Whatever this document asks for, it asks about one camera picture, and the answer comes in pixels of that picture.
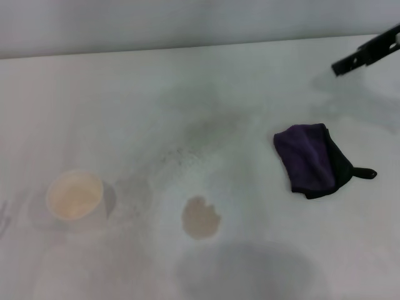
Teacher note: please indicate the white paper cup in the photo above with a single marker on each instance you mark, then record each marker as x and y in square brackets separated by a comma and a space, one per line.
[75, 195]

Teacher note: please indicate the purple rag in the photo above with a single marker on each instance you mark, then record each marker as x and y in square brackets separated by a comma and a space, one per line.
[306, 156]

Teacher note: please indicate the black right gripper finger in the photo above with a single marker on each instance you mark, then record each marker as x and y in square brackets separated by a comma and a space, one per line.
[368, 53]

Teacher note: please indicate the brown water stain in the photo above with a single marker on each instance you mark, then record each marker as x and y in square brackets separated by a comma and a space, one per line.
[200, 218]

